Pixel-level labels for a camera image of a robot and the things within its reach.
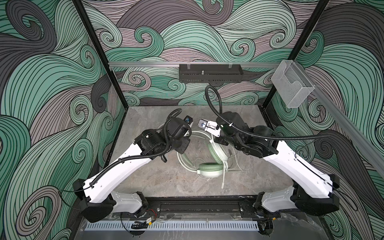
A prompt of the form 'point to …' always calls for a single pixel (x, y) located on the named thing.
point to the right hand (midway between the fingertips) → (217, 123)
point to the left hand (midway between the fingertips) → (185, 138)
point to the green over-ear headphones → (209, 169)
